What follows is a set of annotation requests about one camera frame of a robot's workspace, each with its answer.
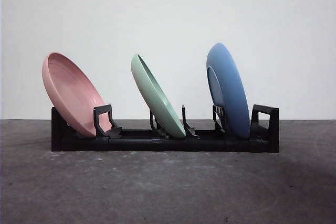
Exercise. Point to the green round plate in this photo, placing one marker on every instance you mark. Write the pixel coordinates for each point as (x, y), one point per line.
(155, 98)

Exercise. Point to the blue round plate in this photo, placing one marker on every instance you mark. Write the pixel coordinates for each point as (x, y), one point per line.
(232, 90)

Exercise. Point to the pink round plate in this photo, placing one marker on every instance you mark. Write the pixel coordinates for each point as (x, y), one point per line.
(71, 90)

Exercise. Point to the black plastic plate rack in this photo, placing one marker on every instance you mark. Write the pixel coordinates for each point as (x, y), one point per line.
(157, 146)

